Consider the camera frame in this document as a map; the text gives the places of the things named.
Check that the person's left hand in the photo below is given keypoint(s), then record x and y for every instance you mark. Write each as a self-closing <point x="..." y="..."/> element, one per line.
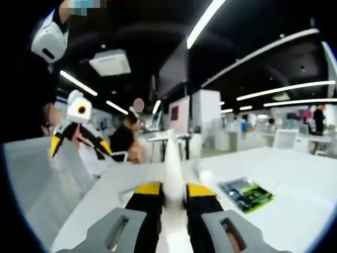
<point x="54" y="118"/>

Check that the green black skincare sachet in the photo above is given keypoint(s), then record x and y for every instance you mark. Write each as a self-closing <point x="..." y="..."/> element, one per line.
<point x="250" y="196"/>

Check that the white chest-worn device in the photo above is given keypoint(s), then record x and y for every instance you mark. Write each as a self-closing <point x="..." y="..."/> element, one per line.
<point x="50" y="39"/>

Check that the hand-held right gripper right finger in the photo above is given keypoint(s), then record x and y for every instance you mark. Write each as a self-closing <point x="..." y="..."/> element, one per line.
<point x="210" y="232"/>

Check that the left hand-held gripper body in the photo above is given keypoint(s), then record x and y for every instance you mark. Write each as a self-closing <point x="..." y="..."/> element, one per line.
<point x="75" y="110"/>

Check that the white office chair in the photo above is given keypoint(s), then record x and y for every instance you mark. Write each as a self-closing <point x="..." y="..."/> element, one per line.
<point x="285" y="139"/>

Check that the white skincare tube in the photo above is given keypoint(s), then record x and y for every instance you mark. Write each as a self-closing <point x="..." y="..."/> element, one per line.
<point x="173" y="171"/>

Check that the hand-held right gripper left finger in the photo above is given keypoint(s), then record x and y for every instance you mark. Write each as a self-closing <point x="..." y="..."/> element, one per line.
<point x="110" y="232"/>

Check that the ceiling air conditioner unit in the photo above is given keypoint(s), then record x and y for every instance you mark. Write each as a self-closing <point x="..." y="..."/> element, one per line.
<point x="110" y="63"/>

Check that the large dark wall screen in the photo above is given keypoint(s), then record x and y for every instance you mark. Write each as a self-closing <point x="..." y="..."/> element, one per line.
<point x="173" y="73"/>

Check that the large white display screen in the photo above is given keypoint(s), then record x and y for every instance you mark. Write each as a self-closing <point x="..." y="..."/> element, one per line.
<point x="181" y="118"/>

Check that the person in black clothes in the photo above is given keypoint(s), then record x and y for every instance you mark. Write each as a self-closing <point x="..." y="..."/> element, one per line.
<point x="21" y="92"/>

